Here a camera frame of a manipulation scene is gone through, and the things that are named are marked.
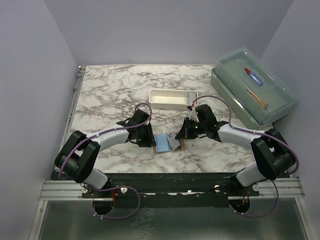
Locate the aluminium frame rail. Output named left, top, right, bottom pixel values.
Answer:
left=28, top=66, right=86, bottom=240

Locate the tan leather card holder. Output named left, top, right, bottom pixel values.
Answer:
left=153, top=133, right=186, bottom=154

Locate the clear green plastic toolbox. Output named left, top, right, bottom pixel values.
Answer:
left=210, top=47, right=299, bottom=130

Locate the red blue screwdriver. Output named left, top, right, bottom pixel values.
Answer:
left=237, top=60, right=264, bottom=87

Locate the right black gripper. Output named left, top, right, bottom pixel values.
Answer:
left=175, top=117, right=207, bottom=140

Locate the white rectangular tray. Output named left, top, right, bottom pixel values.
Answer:
left=148, top=89, right=199, bottom=111

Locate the orange pencil tool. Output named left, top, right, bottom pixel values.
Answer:
left=246, top=88, right=268, bottom=110

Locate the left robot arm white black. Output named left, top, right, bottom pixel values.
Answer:
left=54, top=109, right=156, bottom=198

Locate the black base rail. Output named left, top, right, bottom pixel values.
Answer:
left=50, top=172, right=259, bottom=212

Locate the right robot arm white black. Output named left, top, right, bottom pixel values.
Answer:
left=175, top=104, right=297, bottom=196

